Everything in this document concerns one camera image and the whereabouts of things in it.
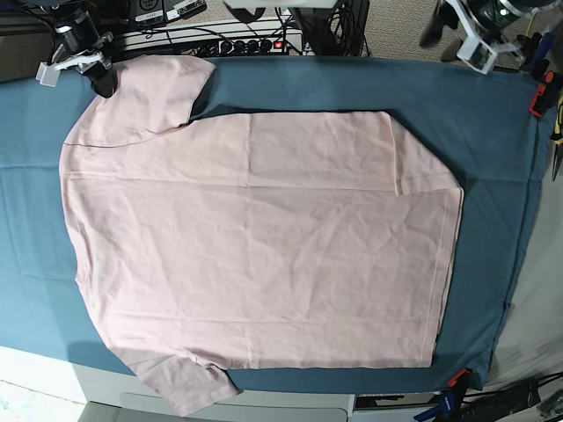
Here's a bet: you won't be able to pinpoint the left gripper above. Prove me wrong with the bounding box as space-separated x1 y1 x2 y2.
419 1 526 62

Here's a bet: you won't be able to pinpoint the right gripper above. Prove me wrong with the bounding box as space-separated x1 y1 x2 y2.
48 17 117 98

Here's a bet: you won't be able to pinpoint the pink T-shirt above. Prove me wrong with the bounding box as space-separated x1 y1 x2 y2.
59 56 464 417

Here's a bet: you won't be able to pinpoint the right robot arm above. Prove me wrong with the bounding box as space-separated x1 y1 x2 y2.
22 1 118 98

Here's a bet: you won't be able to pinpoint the teal table cloth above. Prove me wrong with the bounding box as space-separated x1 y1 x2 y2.
1 57 556 394

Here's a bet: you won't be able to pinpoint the orange black clamp right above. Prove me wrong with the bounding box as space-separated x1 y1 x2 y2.
529 71 559 118

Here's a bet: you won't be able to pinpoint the white power strip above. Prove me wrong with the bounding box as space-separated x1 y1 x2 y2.
113 28 303 60

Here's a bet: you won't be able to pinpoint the orange blue clamp bottom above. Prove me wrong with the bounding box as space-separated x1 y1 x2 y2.
413 368 472 422

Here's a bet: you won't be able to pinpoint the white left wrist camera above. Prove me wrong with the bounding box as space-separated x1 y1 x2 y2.
457 38 499 75

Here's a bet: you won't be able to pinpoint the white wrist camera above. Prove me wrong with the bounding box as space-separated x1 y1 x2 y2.
35 62 61 87
457 38 499 75

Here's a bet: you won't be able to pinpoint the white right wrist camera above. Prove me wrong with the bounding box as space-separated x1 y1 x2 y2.
35 62 61 87

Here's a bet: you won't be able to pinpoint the yellow handled pliers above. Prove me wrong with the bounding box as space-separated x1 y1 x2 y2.
551 96 563 181

